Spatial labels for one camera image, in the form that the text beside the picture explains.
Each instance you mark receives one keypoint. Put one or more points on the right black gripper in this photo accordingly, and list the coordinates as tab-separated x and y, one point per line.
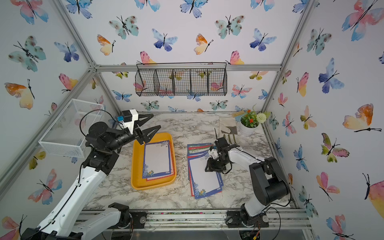
211	166

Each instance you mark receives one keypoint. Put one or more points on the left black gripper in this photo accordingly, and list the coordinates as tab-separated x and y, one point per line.
142	137

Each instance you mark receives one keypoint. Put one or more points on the green floral stationery paper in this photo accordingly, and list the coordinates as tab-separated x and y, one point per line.
192	145
196	151

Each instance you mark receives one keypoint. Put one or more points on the red stationery paper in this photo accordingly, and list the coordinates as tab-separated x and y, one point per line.
160	177
191	178
198	147

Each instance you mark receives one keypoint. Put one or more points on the yellow plastic storage tray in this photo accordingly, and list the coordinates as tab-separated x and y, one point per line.
154	164

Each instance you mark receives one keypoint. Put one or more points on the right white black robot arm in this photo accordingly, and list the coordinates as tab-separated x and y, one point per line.
267	179

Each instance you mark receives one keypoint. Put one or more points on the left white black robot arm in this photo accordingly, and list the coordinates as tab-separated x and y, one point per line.
60	223

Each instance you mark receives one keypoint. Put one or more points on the beige green gardening glove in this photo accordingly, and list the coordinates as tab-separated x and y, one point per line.
228	129

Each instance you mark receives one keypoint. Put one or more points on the small wooden hand brush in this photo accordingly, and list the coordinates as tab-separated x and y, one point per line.
239	113

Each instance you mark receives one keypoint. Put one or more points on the white potted flower plant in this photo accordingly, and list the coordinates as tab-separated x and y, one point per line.
250	120

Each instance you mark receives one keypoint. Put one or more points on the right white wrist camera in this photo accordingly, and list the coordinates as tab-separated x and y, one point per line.
213	152

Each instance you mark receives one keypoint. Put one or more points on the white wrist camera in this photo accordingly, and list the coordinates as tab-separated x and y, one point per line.
127	119
213	152

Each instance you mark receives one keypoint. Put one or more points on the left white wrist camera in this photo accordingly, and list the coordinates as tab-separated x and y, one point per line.
127	119

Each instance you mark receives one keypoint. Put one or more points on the black wire wall basket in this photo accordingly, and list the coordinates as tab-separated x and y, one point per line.
181	79

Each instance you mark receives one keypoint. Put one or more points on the white mesh wall basket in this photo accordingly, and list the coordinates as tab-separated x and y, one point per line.
66	135

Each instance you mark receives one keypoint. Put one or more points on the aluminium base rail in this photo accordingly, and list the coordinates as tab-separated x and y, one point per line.
218	219

